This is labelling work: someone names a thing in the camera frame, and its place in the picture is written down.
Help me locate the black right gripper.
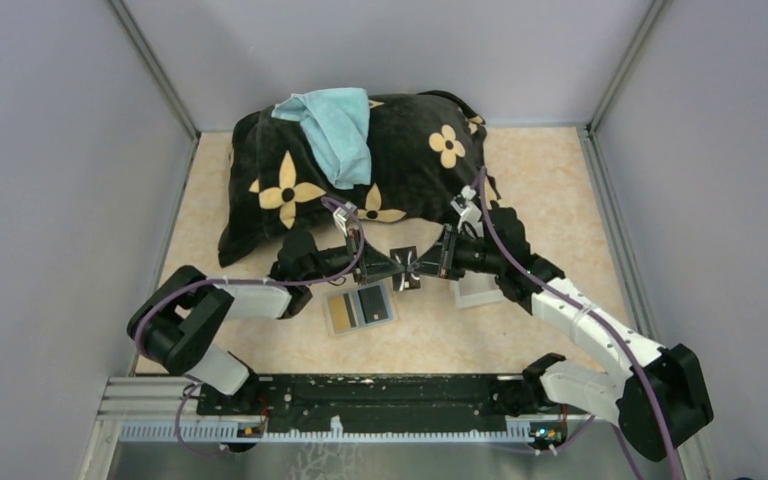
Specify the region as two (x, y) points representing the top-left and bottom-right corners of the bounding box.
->
(407, 224), (503, 281)

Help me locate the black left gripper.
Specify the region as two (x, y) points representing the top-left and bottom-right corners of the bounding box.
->
(302, 228), (407, 285)

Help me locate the white plastic tray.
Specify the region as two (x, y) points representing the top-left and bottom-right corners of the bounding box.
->
(451, 272), (505, 309)

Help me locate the beige card holder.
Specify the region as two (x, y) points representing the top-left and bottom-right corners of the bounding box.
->
(323, 281), (398, 336)

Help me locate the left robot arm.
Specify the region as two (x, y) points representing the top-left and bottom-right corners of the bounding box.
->
(126, 228), (405, 414)

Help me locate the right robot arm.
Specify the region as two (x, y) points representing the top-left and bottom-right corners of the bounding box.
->
(408, 208), (714, 461)

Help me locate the black pillow with yellow flowers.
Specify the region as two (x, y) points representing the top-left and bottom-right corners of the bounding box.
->
(217, 88), (487, 267)

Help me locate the light blue towel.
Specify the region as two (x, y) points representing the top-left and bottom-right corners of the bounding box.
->
(272, 87), (372, 190)

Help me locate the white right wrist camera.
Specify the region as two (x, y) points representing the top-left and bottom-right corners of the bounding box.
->
(450, 185), (482, 232)

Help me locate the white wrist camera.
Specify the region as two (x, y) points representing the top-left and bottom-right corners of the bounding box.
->
(450, 185), (482, 232)
(332, 202), (358, 237)

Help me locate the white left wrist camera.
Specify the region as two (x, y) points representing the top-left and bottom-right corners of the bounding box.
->
(332, 202), (358, 237)

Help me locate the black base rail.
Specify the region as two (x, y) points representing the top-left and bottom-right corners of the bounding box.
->
(197, 374), (574, 444)

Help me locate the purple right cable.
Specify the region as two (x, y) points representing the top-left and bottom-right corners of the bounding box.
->
(470, 165), (683, 480)

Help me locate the purple cable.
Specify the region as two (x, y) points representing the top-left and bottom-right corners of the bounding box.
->
(132, 194), (367, 460)
(470, 165), (683, 480)

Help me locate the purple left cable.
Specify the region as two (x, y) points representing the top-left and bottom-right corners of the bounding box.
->
(132, 194), (367, 460)

